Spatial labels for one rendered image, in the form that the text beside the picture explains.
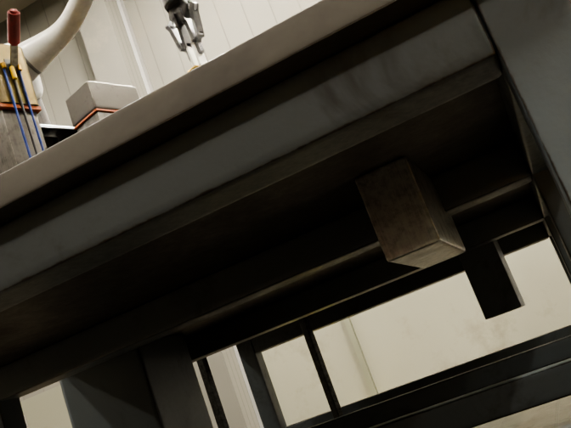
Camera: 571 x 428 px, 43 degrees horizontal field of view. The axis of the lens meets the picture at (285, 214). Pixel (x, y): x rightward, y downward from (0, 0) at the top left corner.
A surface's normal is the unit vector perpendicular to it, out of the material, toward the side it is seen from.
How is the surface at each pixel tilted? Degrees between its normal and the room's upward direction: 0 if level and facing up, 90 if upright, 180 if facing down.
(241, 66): 90
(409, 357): 90
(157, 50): 90
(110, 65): 90
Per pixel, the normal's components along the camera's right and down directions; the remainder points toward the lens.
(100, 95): 0.71, -0.41
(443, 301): -0.36, -0.11
